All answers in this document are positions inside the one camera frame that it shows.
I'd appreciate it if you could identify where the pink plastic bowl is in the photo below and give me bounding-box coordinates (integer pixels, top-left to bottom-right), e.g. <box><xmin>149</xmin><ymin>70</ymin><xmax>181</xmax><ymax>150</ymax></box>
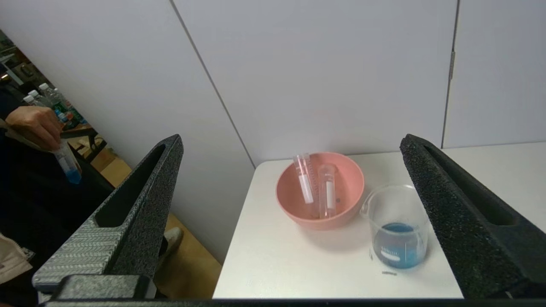
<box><xmin>276</xmin><ymin>152</ymin><xmax>366</xmax><ymax>231</ymax></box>

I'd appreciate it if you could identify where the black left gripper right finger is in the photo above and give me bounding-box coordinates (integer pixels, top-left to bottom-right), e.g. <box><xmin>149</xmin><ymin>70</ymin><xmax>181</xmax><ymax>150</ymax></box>
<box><xmin>400</xmin><ymin>134</ymin><xmax>546</xmax><ymax>300</ymax></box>

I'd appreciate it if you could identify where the dark background table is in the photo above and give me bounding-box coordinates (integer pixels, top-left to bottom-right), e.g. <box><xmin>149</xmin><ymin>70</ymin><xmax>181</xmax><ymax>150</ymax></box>
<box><xmin>60</xmin><ymin>123</ymin><xmax>108</xmax><ymax>165</ymax></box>

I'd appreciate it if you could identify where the test tube with red pigment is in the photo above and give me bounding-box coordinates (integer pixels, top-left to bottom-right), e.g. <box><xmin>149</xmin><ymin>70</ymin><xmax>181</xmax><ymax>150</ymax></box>
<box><xmin>293</xmin><ymin>153</ymin><xmax>319</xmax><ymax>206</ymax></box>

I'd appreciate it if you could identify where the grey shoe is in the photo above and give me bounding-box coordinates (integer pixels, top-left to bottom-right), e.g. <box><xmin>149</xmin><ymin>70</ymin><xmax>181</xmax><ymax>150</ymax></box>
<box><xmin>160</xmin><ymin>227</ymin><xmax>185</xmax><ymax>258</ymax></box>

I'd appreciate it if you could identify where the small tube with blue liquid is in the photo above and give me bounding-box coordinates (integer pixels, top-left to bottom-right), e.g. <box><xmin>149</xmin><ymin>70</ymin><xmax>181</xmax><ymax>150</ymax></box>
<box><xmin>53</xmin><ymin>140</ymin><xmax>82</xmax><ymax>185</ymax></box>

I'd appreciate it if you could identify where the test tube with blue pigment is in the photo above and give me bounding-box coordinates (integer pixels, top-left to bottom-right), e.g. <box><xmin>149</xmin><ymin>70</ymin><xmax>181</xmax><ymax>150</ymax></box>
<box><xmin>317</xmin><ymin>164</ymin><xmax>340</xmax><ymax>220</ymax></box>

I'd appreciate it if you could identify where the clear glass beaker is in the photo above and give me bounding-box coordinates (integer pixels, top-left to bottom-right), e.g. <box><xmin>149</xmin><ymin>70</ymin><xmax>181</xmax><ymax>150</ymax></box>
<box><xmin>360</xmin><ymin>184</ymin><xmax>431</xmax><ymax>270</ymax></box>

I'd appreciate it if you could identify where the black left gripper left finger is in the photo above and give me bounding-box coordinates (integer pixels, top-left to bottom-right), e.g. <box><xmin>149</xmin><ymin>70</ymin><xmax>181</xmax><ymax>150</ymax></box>
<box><xmin>32</xmin><ymin>134</ymin><xmax>185</xmax><ymax>295</ymax></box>

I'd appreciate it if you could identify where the bare person hand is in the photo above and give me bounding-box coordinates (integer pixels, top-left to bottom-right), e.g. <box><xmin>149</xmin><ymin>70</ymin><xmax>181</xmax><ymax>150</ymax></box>
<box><xmin>5</xmin><ymin>105</ymin><xmax>65</xmax><ymax>151</ymax></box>

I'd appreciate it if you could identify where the person in dark clothes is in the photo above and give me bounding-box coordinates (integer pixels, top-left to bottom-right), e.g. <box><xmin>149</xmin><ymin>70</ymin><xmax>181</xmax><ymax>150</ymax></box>
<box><xmin>0</xmin><ymin>83</ymin><xmax>118</xmax><ymax>299</ymax></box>

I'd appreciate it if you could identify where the beige cloth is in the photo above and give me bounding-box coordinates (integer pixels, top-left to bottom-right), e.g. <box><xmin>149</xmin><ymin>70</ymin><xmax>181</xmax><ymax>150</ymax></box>
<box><xmin>0</xmin><ymin>232</ymin><xmax>35</xmax><ymax>285</ymax></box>

